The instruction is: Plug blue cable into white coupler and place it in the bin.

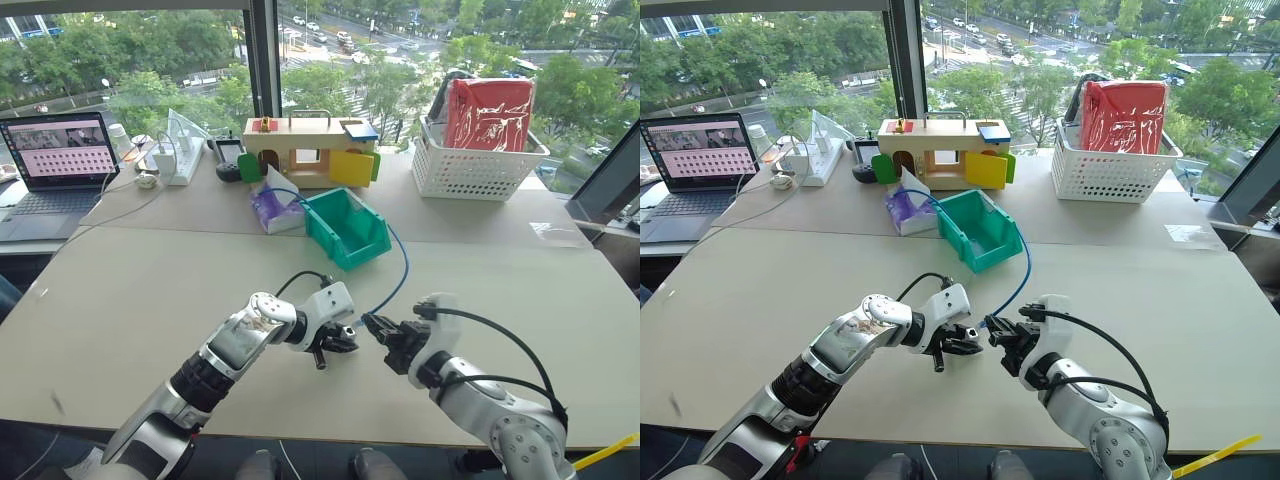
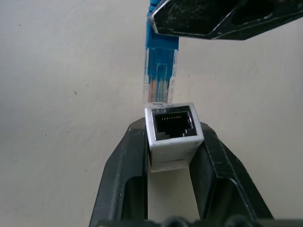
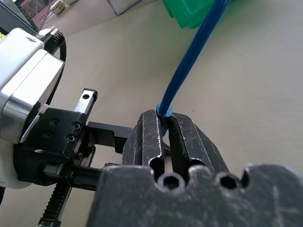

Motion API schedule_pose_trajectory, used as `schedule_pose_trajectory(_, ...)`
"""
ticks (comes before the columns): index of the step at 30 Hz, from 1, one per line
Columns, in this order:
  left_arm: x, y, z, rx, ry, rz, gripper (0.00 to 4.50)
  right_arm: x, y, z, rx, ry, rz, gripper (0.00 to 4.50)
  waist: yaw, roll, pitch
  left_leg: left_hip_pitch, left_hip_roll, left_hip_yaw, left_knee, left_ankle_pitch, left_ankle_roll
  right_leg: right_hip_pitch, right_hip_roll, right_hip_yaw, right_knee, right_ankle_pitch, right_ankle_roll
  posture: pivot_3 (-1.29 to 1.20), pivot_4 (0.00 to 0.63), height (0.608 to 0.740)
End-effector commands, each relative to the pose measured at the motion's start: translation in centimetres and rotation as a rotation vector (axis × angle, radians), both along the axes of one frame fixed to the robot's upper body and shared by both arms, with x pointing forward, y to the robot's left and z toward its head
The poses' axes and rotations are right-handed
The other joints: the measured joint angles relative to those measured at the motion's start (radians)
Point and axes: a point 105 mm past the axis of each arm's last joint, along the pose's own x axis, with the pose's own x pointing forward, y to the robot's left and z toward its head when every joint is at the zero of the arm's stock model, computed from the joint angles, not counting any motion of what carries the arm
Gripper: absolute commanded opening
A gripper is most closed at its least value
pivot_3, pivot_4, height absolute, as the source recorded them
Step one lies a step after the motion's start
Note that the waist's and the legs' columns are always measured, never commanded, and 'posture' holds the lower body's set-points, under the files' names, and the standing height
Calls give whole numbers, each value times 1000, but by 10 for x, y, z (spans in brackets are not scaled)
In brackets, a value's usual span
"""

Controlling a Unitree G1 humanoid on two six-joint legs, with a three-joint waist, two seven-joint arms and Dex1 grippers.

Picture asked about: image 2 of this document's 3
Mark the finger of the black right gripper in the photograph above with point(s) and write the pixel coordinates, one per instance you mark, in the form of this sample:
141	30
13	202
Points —
213	16

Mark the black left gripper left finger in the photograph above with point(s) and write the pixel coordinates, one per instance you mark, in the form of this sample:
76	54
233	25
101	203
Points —
118	175

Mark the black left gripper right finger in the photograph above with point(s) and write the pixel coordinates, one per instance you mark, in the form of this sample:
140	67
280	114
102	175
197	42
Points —
227	179

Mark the white ethernet coupler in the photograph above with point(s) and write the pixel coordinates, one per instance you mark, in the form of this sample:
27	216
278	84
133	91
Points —
174	138

